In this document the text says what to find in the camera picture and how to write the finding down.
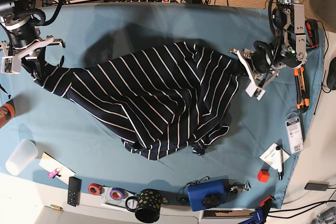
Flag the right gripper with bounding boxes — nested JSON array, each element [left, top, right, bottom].
[[1, 36, 65, 80]]

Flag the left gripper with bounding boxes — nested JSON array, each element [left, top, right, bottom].
[[228, 40, 279, 101]]

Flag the navy white striped t-shirt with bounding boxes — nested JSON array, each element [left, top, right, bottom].
[[35, 41, 239, 161]]

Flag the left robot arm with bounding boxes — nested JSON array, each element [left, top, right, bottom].
[[229, 0, 308, 100]]

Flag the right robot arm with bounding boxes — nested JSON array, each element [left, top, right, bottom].
[[1, 0, 65, 79]]

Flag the orange can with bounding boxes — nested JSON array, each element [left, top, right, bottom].
[[0, 103, 15, 128]]

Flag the orange black utility knife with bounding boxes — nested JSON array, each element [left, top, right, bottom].
[[294, 66, 310, 114]]

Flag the orange black clamp right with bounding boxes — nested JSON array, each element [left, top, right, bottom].
[[306, 19, 319, 48]]

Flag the light blue tablecloth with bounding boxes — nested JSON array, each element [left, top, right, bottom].
[[0, 2, 326, 209]]

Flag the clear plastic blister pack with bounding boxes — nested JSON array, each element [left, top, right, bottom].
[[285, 112, 304, 154]]

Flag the translucent plastic cup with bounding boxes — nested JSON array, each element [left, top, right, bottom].
[[5, 139, 38, 176]]

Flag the white marker pen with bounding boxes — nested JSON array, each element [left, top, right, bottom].
[[276, 145, 283, 180]]

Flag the white paper card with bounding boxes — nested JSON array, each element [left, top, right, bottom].
[[259, 143, 290, 170]]

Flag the white cardboard sheet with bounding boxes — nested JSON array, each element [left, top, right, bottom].
[[39, 152, 75, 185]]

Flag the red cube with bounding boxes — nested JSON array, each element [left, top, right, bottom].
[[257, 169, 270, 183]]

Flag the metal carabiner keys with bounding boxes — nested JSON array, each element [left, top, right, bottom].
[[228, 180, 251, 195]]

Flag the black remote control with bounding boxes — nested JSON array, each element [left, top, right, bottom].
[[67, 176, 82, 207]]

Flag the red tape roll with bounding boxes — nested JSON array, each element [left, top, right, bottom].
[[88, 183, 102, 196]]

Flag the blue box with black knob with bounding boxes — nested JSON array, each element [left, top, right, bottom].
[[187, 180, 227, 211]]

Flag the blue orange clamp bottom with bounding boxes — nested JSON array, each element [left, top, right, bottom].
[[239, 196, 274, 224]]

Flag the purple tape roll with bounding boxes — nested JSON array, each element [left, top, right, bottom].
[[110, 187, 124, 201]]

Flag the black mug gold dots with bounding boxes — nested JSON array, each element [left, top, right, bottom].
[[125, 189, 162, 223]]

